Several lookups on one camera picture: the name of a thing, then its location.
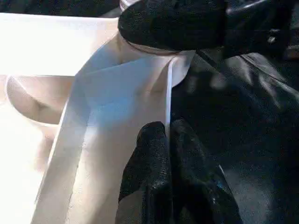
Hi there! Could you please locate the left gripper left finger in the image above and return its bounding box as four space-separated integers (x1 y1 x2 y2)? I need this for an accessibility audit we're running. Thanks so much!
115 121 172 224

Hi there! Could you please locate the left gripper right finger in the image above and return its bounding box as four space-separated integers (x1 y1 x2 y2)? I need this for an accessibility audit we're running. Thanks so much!
168 119 243 224

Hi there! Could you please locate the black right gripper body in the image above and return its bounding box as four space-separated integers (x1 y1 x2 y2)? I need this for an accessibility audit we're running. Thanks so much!
222 0 296 57

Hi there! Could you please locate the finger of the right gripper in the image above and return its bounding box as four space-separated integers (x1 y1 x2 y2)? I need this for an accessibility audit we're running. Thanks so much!
117 0 227 52

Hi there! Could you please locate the white plastic table top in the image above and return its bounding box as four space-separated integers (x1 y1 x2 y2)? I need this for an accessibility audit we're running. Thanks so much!
0 12 198 224

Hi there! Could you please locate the black work mat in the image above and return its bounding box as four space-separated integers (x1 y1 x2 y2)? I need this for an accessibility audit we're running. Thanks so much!
0 0 299 224

